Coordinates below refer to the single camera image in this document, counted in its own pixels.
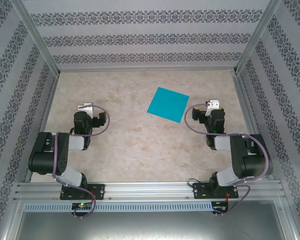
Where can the turquoise cloth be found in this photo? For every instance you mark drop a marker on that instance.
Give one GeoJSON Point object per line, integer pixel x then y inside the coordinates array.
{"type": "Point", "coordinates": [168, 105]}

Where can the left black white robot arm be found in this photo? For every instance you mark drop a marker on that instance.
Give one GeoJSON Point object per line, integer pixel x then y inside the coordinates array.
{"type": "Point", "coordinates": [47, 160]}

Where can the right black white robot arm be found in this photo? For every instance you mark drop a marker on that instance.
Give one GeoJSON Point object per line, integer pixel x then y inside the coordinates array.
{"type": "Point", "coordinates": [250, 160]}

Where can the grey metal sheet panel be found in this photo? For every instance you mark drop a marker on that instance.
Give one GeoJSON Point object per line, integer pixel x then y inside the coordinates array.
{"type": "Point", "coordinates": [150, 225]}

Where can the left small circuit board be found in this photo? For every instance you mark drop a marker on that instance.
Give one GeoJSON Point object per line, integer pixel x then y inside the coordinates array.
{"type": "Point", "coordinates": [82, 206]}

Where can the small circuit board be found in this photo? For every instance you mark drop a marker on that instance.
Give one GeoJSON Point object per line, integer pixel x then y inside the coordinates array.
{"type": "Point", "coordinates": [82, 206]}
{"type": "Point", "coordinates": [220, 207]}

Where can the right small circuit board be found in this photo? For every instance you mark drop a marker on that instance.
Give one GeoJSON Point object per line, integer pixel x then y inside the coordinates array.
{"type": "Point", "coordinates": [220, 207]}

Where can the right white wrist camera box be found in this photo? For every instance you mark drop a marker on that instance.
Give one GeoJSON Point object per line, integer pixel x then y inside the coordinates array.
{"type": "Point", "coordinates": [213, 104]}

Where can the right aluminium side rail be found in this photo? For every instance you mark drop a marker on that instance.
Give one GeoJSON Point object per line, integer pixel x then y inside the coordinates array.
{"type": "Point", "coordinates": [243, 100]}

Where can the aluminium side rail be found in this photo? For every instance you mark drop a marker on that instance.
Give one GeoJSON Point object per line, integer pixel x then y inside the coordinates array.
{"type": "Point", "coordinates": [48, 105]}
{"type": "Point", "coordinates": [243, 100]}

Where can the left aluminium side rail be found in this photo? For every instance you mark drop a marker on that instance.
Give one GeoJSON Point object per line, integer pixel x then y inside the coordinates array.
{"type": "Point", "coordinates": [48, 105]}

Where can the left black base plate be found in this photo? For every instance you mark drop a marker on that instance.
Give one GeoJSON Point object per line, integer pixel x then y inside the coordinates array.
{"type": "Point", "coordinates": [100, 191]}

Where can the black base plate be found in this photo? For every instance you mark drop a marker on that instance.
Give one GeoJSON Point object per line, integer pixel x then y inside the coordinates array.
{"type": "Point", "coordinates": [198, 191]}
{"type": "Point", "coordinates": [100, 191]}

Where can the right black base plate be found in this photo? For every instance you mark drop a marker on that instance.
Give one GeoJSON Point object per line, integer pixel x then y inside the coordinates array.
{"type": "Point", "coordinates": [198, 191]}

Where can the right aluminium frame post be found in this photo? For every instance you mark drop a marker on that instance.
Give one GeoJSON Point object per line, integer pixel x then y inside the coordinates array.
{"type": "Point", "coordinates": [257, 37]}

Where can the aluminium frame post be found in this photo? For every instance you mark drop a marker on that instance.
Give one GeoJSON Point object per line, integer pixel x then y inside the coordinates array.
{"type": "Point", "coordinates": [257, 37]}
{"type": "Point", "coordinates": [37, 37]}

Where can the aluminium mounting rail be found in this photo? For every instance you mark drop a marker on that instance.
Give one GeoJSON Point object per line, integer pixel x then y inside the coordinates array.
{"type": "Point", "coordinates": [150, 191]}

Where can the left aluminium frame post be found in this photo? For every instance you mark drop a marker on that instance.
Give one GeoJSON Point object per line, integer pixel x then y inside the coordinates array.
{"type": "Point", "coordinates": [37, 37]}

